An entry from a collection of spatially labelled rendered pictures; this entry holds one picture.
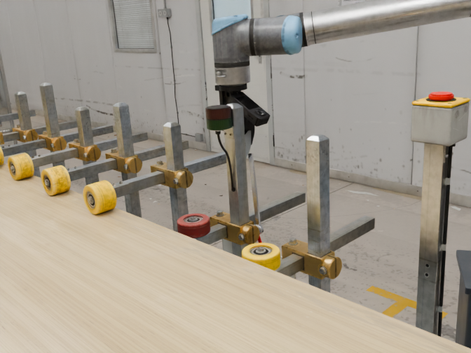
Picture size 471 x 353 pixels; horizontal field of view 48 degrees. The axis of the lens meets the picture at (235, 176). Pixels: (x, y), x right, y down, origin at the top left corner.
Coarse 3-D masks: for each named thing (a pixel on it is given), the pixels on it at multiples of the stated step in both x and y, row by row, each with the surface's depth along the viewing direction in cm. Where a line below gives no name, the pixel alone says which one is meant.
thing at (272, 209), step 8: (296, 192) 157; (280, 200) 151; (288, 200) 151; (296, 200) 154; (304, 200) 157; (264, 208) 146; (272, 208) 147; (280, 208) 150; (288, 208) 152; (264, 216) 145; (272, 216) 148; (216, 232) 133; (224, 232) 135; (200, 240) 130; (208, 240) 131; (216, 240) 134
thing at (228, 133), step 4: (208, 108) 122; (212, 108) 122; (216, 108) 121; (220, 108) 121; (224, 108) 121; (232, 128) 125; (216, 132) 124; (220, 132) 124; (224, 132) 127; (228, 132) 126; (232, 132) 126; (224, 136) 128; (228, 136) 127; (232, 136) 126; (220, 140) 125; (220, 144) 125; (224, 148) 126; (228, 156) 127; (228, 160) 128; (228, 164) 128; (232, 176) 129; (232, 180) 129; (232, 184) 130; (232, 188) 130
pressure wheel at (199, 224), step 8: (184, 216) 131; (192, 216) 129; (200, 216) 130; (208, 216) 130; (184, 224) 126; (192, 224) 126; (200, 224) 126; (208, 224) 128; (184, 232) 126; (192, 232) 126; (200, 232) 126; (208, 232) 128
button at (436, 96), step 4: (432, 92) 90; (436, 92) 89; (440, 92) 89; (444, 92) 89; (448, 92) 89; (428, 96) 89; (432, 96) 88; (436, 96) 88; (440, 96) 87; (444, 96) 87; (448, 96) 87; (452, 96) 87; (436, 100) 88; (440, 100) 87; (444, 100) 87
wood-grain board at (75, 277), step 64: (0, 192) 161; (64, 192) 157; (0, 256) 116; (64, 256) 114; (128, 256) 112; (192, 256) 110; (0, 320) 91; (64, 320) 90; (128, 320) 88; (192, 320) 87; (256, 320) 86; (320, 320) 85; (384, 320) 84
